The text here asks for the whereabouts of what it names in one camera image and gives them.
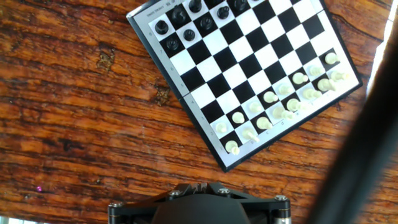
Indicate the white chess rook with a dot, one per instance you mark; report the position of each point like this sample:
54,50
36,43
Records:
338,75
231,146

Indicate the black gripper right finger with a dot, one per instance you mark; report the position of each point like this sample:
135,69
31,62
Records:
224,190

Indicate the white chess bishop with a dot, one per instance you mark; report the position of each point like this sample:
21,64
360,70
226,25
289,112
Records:
263,123
310,94

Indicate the black chess knight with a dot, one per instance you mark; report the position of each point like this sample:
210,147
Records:
178,14

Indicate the black white chessboard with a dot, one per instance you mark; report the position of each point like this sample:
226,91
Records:
248,62

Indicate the white chess king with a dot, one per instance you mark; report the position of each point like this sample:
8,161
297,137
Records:
294,105

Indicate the black chess bishop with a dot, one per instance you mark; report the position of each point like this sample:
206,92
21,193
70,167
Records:
195,5

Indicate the white chess queen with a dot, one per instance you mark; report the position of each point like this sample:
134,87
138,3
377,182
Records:
281,113

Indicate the black chess pawn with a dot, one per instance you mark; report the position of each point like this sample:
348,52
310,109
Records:
172,44
240,4
223,12
189,35
206,22

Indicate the white chess knight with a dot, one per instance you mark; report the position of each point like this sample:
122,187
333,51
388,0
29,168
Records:
325,84
248,134

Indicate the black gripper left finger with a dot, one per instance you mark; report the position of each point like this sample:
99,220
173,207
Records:
174,193

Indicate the black chess rook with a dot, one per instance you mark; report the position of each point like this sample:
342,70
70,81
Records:
161,27

